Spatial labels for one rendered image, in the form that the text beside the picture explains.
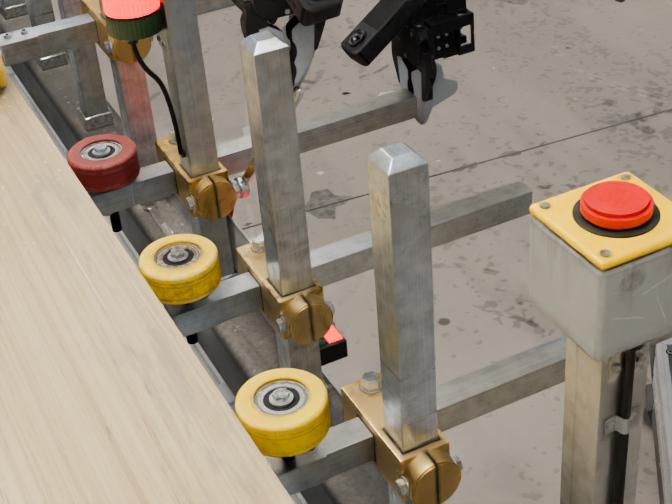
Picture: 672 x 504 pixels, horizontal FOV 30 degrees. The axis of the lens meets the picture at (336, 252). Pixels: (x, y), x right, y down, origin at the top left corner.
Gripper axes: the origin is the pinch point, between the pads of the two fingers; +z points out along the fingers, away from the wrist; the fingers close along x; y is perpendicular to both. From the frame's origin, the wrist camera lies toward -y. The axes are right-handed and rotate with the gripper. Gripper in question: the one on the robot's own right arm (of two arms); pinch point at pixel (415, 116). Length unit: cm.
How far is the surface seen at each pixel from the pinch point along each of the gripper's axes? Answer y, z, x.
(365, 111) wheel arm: -7.7, -3.9, -1.3
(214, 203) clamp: -31.4, -2.9, -8.6
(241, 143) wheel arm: -24.1, -4.3, 0.0
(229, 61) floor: 41, 83, 193
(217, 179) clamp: -30.3, -5.4, -7.8
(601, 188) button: -30, -41, -79
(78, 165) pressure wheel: -44.4, -9.5, -2.0
